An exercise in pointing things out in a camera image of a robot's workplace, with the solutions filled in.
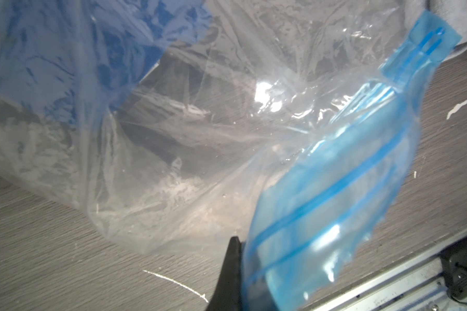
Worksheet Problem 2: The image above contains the clear vacuum bag blue zip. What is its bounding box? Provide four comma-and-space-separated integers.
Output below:
0, 1, 460, 310

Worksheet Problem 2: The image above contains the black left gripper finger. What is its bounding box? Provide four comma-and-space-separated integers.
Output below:
206, 237, 243, 311

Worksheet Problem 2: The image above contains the grey towel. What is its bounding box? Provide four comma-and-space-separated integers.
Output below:
404, 0, 467, 60

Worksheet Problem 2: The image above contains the blue towel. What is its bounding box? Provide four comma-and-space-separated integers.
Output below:
0, 1, 211, 125

